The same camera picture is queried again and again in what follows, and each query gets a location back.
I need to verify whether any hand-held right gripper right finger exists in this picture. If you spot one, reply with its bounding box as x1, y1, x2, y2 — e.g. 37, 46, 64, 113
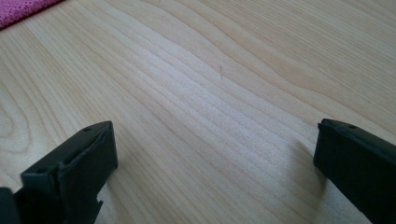
313, 118, 396, 224

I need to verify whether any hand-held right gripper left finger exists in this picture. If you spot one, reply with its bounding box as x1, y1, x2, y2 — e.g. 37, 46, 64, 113
14, 120, 119, 224

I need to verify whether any pink cloth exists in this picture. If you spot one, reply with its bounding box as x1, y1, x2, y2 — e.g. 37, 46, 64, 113
0, 0, 64, 30

